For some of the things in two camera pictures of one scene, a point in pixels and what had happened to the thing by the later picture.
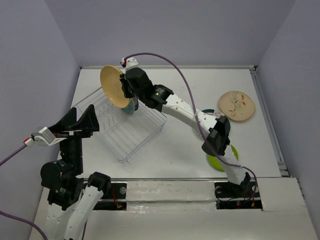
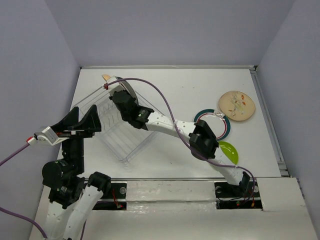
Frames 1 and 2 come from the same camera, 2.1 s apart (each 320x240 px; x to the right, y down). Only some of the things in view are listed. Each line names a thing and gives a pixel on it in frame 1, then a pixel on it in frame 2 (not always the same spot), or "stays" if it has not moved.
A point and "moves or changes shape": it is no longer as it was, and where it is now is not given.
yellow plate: (110, 80) moves or changes shape
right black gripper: (126, 85) → (120, 97)
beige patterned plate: (236, 105) stays
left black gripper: (74, 133) stays
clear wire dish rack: (126, 134) stays
